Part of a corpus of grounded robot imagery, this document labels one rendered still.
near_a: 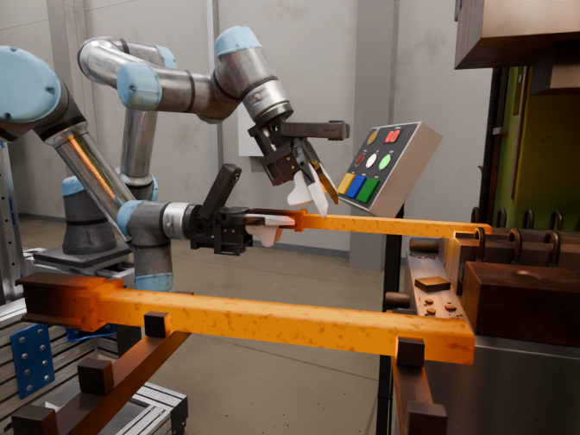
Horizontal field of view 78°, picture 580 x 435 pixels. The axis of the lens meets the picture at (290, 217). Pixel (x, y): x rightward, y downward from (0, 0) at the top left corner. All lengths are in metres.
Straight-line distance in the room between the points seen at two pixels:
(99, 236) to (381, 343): 1.04
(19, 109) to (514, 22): 0.73
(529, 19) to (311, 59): 3.35
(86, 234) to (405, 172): 0.94
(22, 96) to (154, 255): 0.34
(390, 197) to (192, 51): 3.83
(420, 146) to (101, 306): 0.88
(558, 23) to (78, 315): 0.64
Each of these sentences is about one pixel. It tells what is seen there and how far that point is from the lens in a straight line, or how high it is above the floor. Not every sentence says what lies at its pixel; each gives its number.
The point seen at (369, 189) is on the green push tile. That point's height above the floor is 1.01.
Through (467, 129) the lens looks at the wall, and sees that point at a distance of 3.53.
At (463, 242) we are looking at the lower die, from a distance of 0.59.
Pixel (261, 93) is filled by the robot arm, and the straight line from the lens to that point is 0.64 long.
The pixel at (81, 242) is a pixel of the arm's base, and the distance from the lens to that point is 1.24.
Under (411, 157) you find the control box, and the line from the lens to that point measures 1.04.
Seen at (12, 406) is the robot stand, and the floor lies 0.50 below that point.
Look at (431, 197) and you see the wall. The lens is 3.56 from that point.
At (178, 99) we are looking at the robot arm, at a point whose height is 1.21.
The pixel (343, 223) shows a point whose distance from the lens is 0.63.
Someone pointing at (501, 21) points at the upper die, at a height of 1.29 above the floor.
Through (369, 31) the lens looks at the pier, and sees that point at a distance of 3.45.
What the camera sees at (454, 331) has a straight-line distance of 0.31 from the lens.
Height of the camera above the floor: 1.13
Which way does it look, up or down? 11 degrees down
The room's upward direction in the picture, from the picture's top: straight up
